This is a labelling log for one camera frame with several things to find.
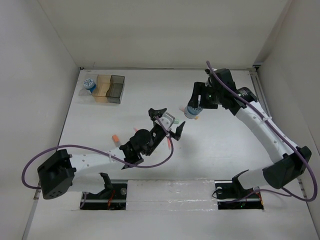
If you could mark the aluminium side rail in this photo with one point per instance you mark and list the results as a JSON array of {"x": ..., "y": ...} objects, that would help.
[{"x": 253, "y": 72}]

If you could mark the pink yellow-capped highlighter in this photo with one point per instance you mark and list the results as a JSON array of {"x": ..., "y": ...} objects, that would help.
[{"x": 196, "y": 118}]

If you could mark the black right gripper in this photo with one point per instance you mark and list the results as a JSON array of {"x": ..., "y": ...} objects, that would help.
[{"x": 199, "y": 89}]

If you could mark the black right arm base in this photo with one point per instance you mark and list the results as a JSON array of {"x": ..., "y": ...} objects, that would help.
[{"x": 230, "y": 196}]

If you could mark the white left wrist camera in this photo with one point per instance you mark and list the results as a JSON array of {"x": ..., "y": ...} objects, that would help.
[{"x": 167, "y": 120}]

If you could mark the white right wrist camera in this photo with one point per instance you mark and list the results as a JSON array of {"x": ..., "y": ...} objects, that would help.
[{"x": 211, "y": 81}]

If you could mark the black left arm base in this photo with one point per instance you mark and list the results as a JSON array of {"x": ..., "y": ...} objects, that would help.
[{"x": 113, "y": 196}]

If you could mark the orange-capped grey highlighter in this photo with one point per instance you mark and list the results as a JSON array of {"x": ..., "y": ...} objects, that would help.
[{"x": 115, "y": 140}]

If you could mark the orange thin pen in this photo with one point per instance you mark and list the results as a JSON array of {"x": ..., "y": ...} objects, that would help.
[{"x": 169, "y": 143}]

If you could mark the clear plastic bin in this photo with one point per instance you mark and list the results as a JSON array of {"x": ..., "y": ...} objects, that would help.
[{"x": 84, "y": 94}]

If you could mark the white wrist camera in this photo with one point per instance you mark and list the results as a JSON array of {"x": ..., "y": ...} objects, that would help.
[
  {"x": 211, "y": 81},
  {"x": 167, "y": 120}
]

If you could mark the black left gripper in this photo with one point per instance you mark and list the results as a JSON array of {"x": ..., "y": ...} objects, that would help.
[{"x": 169, "y": 134}]

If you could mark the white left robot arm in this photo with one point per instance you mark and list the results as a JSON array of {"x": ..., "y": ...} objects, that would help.
[{"x": 63, "y": 172}]

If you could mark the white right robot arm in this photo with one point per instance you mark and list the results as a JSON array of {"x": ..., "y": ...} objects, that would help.
[{"x": 287, "y": 158}]

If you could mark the grey translucent bin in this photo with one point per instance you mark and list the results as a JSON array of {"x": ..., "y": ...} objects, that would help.
[{"x": 116, "y": 89}]

